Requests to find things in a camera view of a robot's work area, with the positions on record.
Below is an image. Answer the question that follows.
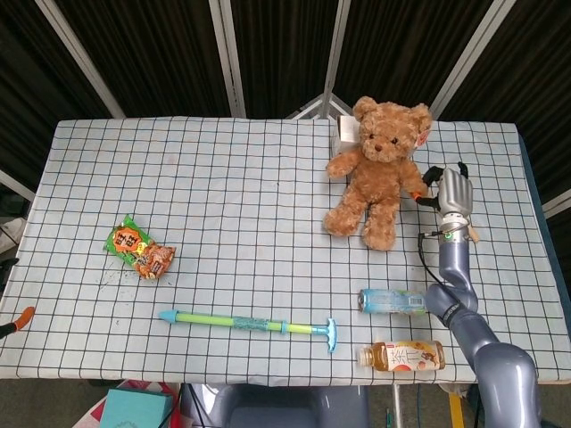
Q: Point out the tea bottle with white cap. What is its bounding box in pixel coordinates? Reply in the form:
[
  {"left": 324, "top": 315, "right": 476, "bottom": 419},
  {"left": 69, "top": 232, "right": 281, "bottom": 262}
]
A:
[{"left": 356, "top": 340, "right": 446, "bottom": 374}]

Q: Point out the white cardboard box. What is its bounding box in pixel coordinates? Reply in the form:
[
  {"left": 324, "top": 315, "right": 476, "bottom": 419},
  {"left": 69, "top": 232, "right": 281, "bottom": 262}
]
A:
[{"left": 332, "top": 114, "right": 362, "bottom": 155}]

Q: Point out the green blue toy water pump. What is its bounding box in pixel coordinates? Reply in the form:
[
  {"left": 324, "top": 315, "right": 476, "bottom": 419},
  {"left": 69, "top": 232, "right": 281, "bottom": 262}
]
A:
[{"left": 158, "top": 309, "right": 338, "bottom": 355}]

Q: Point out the brown teddy bear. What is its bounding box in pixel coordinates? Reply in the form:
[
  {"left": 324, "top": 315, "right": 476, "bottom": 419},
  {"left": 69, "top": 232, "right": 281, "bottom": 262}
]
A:
[{"left": 323, "top": 95, "right": 434, "bottom": 252}]

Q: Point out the grey plastic chair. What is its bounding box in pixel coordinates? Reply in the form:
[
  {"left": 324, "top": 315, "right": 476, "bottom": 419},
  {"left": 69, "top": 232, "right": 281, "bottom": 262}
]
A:
[{"left": 213, "top": 384, "right": 371, "bottom": 428}]

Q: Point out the white metal frame post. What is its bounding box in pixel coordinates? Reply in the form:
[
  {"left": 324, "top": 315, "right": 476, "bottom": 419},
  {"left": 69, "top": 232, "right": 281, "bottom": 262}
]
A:
[
  {"left": 319, "top": 0, "right": 352, "bottom": 119},
  {"left": 208, "top": 0, "right": 247, "bottom": 119},
  {"left": 34, "top": 0, "right": 127, "bottom": 119},
  {"left": 427, "top": 0, "right": 513, "bottom": 119}
]

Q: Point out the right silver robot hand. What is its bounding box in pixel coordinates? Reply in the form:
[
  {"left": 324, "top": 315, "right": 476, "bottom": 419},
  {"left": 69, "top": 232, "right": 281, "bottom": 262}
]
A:
[{"left": 412, "top": 162, "right": 474, "bottom": 220}]

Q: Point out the checkered light blue tablecloth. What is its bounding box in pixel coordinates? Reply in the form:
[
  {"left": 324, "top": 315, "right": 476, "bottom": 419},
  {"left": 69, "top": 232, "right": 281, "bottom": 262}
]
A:
[{"left": 0, "top": 116, "right": 566, "bottom": 388}]

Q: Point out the light blue drink can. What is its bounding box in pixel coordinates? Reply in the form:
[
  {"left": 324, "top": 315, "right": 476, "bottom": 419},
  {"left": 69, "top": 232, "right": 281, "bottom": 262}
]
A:
[{"left": 358, "top": 288, "right": 429, "bottom": 317}]

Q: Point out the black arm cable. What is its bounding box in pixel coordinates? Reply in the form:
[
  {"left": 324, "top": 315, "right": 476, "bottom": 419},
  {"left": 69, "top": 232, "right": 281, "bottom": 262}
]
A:
[{"left": 417, "top": 228, "right": 450, "bottom": 287}]

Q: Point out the teal box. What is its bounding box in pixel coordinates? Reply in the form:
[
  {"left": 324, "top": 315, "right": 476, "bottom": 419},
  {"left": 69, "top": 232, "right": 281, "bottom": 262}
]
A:
[{"left": 98, "top": 387, "right": 175, "bottom": 428}]

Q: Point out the green orange snack packet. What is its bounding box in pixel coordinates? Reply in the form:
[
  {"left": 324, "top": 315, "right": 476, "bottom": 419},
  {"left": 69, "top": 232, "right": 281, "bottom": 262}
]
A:
[{"left": 103, "top": 213, "right": 178, "bottom": 281}]

